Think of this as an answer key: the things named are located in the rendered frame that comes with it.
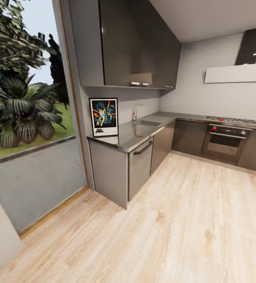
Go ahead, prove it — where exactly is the poster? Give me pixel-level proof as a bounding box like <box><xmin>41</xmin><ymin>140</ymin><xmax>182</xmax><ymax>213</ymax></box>
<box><xmin>89</xmin><ymin>97</ymin><xmax>119</xmax><ymax>137</ymax></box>

